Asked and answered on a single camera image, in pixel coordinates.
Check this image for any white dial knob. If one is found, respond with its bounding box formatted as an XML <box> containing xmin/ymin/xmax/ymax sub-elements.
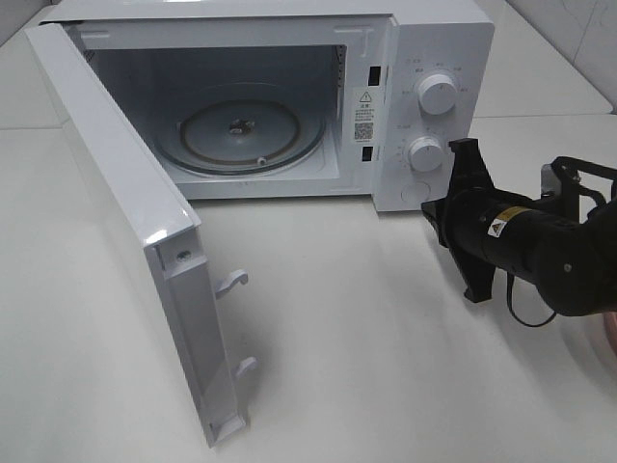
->
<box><xmin>417</xmin><ymin>72</ymin><xmax>458</xmax><ymax>116</ymax></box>
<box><xmin>407</xmin><ymin>136</ymin><xmax>444</xmax><ymax>173</ymax></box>

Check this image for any pink round plate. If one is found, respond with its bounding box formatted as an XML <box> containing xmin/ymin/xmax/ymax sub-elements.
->
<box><xmin>603</xmin><ymin>312</ymin><xmax>617</xmax><ymax>355</ymax></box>

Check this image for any white microwave oven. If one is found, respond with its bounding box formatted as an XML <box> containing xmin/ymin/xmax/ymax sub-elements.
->
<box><xmin>36</xmin><ymin>1</ymin><xmax>495</xmax><ymax>212</ymax></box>

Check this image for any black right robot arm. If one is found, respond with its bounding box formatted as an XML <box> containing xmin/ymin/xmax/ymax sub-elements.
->
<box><xmin>421</xmin><ymin>138</ymin><xmax>616</xmax><ymax>316</ymax></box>

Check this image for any upper white dial knob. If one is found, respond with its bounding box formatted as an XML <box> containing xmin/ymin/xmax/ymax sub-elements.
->
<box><xmin>417</xmin><ymin>72</ymin><xmax>458</xmax><ymax>116</ymax></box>

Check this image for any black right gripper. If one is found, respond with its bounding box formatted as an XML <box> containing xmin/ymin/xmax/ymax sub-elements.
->
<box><xmin>420</xmin><ymin>138</ymin><xmax>543</xmax><ymax>303</ymax></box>

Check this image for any lower white dial knob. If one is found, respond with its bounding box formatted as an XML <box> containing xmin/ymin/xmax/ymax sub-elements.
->
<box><xmin>407</xmin><ymin>136</ymin><xmax>444</xmax><ymax>173</ymax></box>

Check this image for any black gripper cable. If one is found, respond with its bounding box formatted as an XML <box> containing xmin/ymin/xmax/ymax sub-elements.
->
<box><xmin>505</xmin><ymin>275</ymin><xmax>560</xmax><ymax>328</ymax></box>

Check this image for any glass turntable tray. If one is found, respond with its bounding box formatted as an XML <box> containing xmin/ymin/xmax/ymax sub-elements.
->
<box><xmin>155</xmin><ymin>82</ymin><xmax>327</xmax><ymax>177</ymax></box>

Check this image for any white microwave door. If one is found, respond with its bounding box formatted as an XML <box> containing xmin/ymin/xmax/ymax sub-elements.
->
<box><xmin>26</xmin><ymin>23</ymin><xmax>256</xmax><ymax>447</ymax></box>

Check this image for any round white door button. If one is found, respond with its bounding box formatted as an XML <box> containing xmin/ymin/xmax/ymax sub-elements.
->
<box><xmin>401</xmin><ymin>181</ymin><xmax>431</xmax><ymax>209</ymax></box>

